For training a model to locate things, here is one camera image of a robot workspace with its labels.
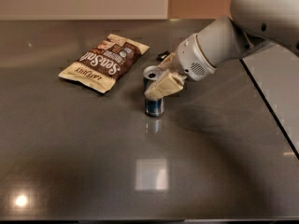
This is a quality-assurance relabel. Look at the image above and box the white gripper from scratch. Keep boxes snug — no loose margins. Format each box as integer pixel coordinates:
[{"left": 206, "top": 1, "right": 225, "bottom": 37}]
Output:
[{"left": 145, "top": 34, "right": 216, "bottom": 100}]

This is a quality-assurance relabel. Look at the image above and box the redbull can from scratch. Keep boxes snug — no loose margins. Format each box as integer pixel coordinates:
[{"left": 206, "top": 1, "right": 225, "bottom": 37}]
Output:
[{"left": 143, "top": 65, "right": 164, "bottom": 118}]

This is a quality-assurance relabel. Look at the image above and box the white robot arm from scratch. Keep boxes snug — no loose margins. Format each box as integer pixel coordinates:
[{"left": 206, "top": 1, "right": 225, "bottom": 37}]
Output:
[{"left": 145, "top": 0, "right": 299, "bottom": 100}]

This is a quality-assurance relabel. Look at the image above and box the brown sea salt chip bag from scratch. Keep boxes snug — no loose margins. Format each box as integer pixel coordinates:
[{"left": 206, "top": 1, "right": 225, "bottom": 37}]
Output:
[{"left": 59, "top": 34, "right": 150, "bottom": 93}]

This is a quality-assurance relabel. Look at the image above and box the black snack bar wrapper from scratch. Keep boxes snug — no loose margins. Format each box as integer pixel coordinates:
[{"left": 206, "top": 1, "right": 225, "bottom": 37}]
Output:
[{"left": 157, "top": 50, "right": 170, "bottom": 62}]

